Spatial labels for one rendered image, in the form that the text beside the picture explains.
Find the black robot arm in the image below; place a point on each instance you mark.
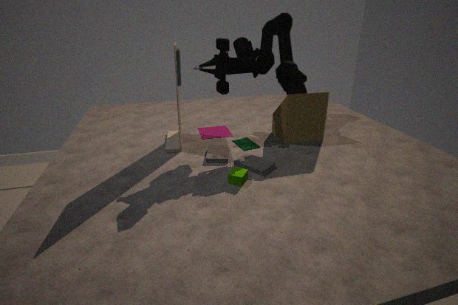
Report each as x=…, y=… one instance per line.
x=260, y=61

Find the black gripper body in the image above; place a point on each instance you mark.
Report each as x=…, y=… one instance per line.
x=229, y=65

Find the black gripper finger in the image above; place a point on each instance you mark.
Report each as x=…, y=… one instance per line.
x=216, y=72
x=217, y=60

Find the magenta square mat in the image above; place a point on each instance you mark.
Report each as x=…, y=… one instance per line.
x=214, y=132

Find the dark green flat square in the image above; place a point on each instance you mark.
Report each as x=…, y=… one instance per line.
x=246, y=144

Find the small green cube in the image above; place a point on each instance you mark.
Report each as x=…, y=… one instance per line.
x=238, y=176

